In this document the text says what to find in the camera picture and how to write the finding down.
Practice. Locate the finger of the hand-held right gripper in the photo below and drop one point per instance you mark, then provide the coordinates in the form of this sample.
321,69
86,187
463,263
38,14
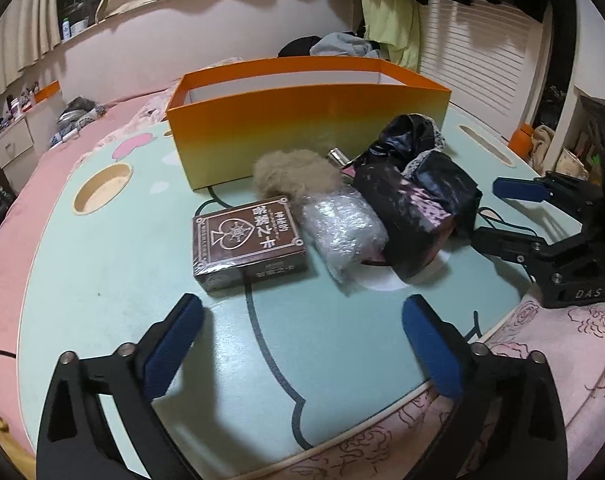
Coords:
517,189
502,242

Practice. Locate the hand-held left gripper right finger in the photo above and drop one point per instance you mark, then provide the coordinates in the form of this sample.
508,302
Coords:
432,350

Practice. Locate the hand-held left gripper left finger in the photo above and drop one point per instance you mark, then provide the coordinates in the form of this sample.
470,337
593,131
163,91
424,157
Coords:
175,345

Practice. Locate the black floral plastic bag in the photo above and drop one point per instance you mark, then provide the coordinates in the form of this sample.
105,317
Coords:
412,210

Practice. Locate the orange cardboard box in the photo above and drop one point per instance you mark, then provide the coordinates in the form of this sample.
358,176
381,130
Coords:
282,125

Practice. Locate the orange bottle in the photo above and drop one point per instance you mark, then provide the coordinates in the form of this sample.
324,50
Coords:
520,142

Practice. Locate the pink rose-print blanket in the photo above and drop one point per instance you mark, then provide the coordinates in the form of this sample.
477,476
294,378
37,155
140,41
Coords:
582,340

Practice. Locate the white round pad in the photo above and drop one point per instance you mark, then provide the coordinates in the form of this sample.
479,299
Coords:
382,282

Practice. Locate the black lace-trimmed pouch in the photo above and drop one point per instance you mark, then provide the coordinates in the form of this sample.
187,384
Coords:
407,132

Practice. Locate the brown card box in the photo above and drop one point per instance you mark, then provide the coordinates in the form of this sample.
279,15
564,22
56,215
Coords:
247,240

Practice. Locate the white slatted door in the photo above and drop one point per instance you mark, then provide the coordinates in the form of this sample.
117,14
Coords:
482,60

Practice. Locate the clear plastic wrapped bundle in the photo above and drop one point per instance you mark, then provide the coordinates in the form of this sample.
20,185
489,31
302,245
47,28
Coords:
337,225

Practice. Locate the small silver metal case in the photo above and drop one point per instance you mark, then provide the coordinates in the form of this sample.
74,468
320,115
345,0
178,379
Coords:
340,156

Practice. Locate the pink bed sheet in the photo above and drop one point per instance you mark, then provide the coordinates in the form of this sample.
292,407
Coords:
12,260

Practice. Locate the yellow-green hanging garment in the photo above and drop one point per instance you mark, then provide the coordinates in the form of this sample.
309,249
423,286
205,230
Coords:
390,25

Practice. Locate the grey-brown fluffy pompom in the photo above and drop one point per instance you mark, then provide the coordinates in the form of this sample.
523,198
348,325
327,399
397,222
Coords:
295,175

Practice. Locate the grey crumpled garment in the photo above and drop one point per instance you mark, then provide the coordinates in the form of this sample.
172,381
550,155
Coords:
340,45

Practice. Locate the blue white clothes pile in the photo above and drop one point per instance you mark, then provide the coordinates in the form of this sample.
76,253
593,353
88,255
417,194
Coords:
77,112

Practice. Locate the white drawer cabinet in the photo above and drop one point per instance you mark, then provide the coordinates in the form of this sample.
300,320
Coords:
15,145

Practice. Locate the black crumpled garment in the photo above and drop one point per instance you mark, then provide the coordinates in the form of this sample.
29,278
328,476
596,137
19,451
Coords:
297,47

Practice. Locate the small white bottle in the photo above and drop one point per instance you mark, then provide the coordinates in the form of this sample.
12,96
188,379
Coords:
66,28

